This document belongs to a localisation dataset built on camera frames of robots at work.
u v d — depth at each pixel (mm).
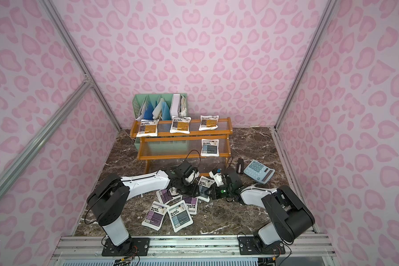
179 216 815
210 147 886
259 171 952
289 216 440
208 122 798
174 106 959
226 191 750
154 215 813
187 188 764
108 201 464
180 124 798
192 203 857
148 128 786
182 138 1073
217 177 819
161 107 986
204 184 879
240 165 979
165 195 879
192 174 749
